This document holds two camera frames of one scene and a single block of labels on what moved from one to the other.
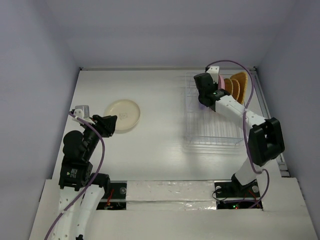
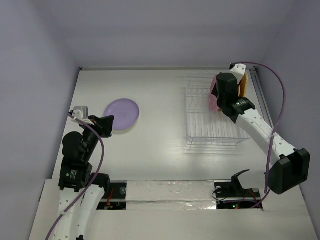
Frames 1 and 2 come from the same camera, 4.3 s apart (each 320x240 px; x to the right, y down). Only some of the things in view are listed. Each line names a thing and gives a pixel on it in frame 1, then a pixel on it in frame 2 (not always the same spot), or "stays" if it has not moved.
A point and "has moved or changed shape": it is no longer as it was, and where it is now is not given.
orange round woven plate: (236, 89) has moved or changed shape
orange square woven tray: (242, 78) stays
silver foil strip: (171, 195) stays
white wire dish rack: (205, 126) stays
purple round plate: (202, 107) -> (126, 112)
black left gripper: (105, 123) stays
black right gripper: (204, 81) -> (222, 93)
